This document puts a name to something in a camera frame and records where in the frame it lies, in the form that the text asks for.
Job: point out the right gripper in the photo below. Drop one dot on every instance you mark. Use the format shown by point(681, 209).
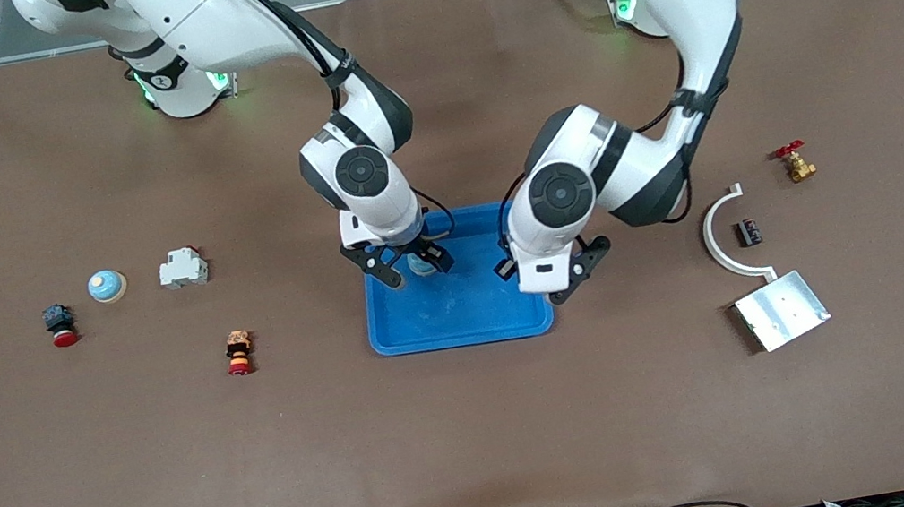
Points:
point(413, 250)

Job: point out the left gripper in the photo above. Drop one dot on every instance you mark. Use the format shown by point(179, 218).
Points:
point(502, 272)

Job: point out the blue call bell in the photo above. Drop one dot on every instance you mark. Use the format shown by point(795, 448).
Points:
point(106, 285)
point(421, 267)

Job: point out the dark brown cylindrical capacitor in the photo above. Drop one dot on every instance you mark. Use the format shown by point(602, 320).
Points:
point(748, 233)

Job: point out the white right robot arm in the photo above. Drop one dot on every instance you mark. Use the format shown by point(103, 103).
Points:
point(215, 19)

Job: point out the blue plastic tray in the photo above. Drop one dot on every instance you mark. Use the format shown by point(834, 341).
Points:
point(462, 315)

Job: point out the red emergency stop orange base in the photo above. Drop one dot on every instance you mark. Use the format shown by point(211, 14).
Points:
point(239, 352)

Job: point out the white circuit breaker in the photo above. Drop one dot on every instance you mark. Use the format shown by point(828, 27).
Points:
point(182, 269)

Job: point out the silver metal box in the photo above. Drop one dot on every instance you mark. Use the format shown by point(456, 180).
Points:
point(783, 310)

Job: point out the brown table cover sheet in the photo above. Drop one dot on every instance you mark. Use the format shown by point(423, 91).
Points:
point(182, 496)

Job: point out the red push button blue base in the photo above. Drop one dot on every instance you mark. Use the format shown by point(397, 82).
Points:
point(62, 326)

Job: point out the white curved plastic bracket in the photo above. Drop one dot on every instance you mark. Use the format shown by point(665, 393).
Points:
point(708, 243)

